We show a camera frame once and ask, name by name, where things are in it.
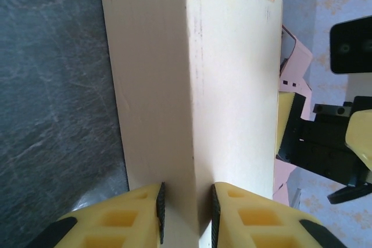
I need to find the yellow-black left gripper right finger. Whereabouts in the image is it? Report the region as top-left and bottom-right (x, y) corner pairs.
(199, 180), (347, 248)

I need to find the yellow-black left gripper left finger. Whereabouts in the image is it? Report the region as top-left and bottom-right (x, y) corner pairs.
(34, 182), (167, 248)

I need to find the yellow cardboard paper box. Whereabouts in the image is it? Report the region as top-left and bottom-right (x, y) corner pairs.
(98, 0), (284, 248)

